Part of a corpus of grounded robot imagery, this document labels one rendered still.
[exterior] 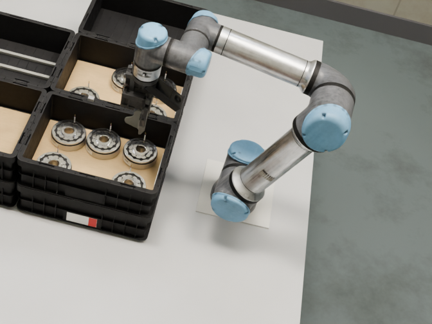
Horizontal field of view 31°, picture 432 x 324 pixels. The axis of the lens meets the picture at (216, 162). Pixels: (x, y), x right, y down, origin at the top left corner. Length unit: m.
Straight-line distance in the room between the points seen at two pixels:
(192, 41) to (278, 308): 0.81
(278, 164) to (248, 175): 0.11
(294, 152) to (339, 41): 2.47
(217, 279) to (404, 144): 1.92
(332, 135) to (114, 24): 1.13
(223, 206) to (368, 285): 1.27
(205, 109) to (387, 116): 1.57
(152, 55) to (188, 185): 0.64
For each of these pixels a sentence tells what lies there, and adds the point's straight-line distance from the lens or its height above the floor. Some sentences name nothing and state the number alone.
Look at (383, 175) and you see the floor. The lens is 3.83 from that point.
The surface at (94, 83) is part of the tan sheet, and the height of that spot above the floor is 0.83.
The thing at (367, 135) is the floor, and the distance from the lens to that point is 3.99.
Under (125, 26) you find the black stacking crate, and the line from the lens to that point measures 2.86.
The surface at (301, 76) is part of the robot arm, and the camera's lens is 2.10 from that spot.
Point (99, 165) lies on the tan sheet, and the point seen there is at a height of 0.83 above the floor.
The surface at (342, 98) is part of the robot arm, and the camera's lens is 2.03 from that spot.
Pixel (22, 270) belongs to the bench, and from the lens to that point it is 2.27.
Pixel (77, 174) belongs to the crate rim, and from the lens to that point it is 2.19.
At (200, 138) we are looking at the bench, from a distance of 2.68.
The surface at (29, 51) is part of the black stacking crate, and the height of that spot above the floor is 0.83.
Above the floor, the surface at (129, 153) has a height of 0.86.
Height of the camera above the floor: 2.58
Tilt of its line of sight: 46 degrees down
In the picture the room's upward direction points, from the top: 16 degrees clockwise
